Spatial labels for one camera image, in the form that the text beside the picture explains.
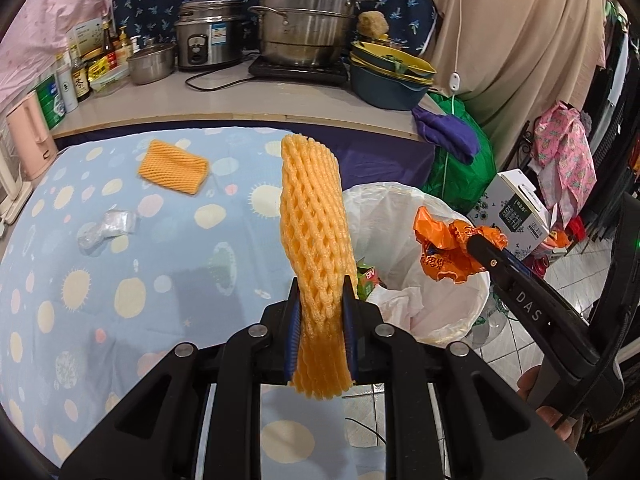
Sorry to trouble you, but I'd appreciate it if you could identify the black power cable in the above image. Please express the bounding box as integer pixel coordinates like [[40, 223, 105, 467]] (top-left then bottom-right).
[[185, 61, 256, 92]]

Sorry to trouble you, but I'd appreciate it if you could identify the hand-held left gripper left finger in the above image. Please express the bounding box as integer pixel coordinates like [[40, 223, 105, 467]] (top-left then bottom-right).
[[60, 277, 303, 480]]

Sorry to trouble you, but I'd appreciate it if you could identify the black induction cooktop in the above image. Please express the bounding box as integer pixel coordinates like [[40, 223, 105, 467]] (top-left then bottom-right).
[[248, 55, 351, 86]]

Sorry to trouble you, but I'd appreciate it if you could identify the white carton box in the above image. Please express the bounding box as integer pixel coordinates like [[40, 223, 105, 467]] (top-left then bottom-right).
[[67, 17, 105, 58]]

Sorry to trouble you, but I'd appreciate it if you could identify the white printed gift box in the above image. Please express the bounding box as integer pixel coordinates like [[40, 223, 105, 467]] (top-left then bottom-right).
[[480, 169, 551, 261]]

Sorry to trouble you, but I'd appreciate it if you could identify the white paper towel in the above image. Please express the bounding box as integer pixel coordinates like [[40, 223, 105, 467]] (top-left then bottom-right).
[[367, 285, 426, 333]]

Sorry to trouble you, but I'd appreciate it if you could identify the green plastic bag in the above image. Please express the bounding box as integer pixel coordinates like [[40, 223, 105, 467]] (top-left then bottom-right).
[[425, 91, 497, 213]]

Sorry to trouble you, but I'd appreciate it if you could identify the dark purple tablecloth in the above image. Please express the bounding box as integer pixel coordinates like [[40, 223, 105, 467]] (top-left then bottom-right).
[[345, 122, 436, 191]]

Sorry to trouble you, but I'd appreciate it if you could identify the purple cloth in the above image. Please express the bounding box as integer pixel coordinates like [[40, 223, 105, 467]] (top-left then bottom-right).
[[411, 105, 482, 165]]

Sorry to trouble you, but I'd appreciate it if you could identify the small steel pot with lid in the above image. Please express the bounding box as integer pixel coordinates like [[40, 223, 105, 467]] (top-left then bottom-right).
[[126, 37, 178, 86]]

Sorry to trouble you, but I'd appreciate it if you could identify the person's right hand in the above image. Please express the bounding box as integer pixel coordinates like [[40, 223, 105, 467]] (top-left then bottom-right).
[[516, 366, 586, 443]]

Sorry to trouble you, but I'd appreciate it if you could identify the pink floral garment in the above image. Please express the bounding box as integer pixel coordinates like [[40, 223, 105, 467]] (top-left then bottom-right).
[[532, 102, 598, 216]]

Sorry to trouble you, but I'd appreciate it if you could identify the orange snack wrapper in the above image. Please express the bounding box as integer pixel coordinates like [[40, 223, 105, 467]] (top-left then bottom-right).
[[412, 206, 510, 286]]

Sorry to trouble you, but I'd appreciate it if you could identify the brown sauce bottle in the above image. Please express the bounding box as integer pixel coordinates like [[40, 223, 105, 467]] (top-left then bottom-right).
[[101, 19, 118, 68]]

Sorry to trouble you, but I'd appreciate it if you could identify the yellow packet container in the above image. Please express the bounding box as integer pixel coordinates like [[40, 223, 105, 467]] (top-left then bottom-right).
[[87, 55, 132, 96]]

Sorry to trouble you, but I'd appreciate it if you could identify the crumpled clear plastic wrap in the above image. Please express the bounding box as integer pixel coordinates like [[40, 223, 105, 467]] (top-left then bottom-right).
[[76, 209, 138, 253]]

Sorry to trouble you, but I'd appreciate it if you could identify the orange foam fruit net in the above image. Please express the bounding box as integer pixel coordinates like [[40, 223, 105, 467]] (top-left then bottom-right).
[[137, 139, 210, 197], [279, 132, 357, 402]]

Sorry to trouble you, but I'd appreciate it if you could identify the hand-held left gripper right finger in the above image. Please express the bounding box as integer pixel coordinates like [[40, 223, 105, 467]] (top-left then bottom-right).
[[342, 275, 588, 480]]

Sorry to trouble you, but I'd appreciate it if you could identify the white power cable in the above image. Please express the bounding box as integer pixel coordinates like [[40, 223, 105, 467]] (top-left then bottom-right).
[[440, 0, 466, 196]]

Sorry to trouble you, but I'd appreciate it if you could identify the steel rice cooker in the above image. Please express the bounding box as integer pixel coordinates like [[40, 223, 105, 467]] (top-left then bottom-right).
[[174, 0, 247, 72]]

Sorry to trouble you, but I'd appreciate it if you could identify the cream trash bin with liner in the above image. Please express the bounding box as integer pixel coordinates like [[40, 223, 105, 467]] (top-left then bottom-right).
[[342, 182, 493, 346]]

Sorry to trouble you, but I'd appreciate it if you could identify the blue dotted blanket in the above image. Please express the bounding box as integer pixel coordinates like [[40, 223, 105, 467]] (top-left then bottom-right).
[[0, 126, 391, 480]]

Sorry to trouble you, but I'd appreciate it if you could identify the pink dotted cloth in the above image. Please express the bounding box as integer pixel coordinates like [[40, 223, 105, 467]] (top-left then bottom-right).
[[0, 0, 118, 111]]

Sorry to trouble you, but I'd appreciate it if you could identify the pink electric kettle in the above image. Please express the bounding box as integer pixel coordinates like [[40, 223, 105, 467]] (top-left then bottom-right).
[[6, 92, 60, 181]]

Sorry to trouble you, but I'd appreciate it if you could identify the white plastic bottle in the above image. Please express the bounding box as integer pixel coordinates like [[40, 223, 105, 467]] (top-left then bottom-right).
[[54, 55, 81, 113]]

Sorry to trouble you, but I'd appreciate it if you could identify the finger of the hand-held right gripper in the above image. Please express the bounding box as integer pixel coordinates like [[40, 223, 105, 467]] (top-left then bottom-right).
[[467, 236, 522, 291], [499, 248, 540, 282]]

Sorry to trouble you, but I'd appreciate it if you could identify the dark teal basin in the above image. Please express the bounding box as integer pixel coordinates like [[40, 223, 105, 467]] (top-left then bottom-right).
[[349, 62, 431, 112]]

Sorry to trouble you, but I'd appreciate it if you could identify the rack of hanging clothes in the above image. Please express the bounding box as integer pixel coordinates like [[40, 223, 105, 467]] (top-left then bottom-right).
[[595, 0, 640, 161]]

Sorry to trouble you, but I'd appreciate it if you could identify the green tin can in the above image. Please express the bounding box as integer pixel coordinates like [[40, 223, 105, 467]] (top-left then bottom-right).
[[34, 74, 67, 130]]

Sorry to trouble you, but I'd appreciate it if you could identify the white clear jug appliance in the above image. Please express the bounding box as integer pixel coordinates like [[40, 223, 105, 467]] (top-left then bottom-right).
[[0, 125, 33, 226]]

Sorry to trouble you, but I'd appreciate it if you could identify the dark soy sauce bottle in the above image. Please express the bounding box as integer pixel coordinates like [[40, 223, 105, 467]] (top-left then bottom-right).
[[70, 45, 92, 102]]

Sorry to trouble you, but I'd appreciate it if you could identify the green cardboard box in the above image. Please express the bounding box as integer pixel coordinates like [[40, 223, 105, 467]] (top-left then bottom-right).
[[356, 260, 383, 303]]

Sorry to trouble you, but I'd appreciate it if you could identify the yellow rimmed bowl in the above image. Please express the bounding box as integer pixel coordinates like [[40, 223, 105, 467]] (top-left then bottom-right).
[[349, 52, 435, 86], [349, 40, 437, 73]]

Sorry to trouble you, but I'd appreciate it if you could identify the beige curtain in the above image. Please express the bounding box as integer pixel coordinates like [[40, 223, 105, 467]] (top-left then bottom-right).
[[425, 0, 618, 171]]

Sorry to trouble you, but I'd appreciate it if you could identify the large steel steamer pot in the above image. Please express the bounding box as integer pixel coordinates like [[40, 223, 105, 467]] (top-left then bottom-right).
[[248, 0, 378, 68]]

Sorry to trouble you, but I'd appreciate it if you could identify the brown loofah sponge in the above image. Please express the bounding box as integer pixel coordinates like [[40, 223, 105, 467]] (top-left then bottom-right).
[[356, 11, 390, 43]]

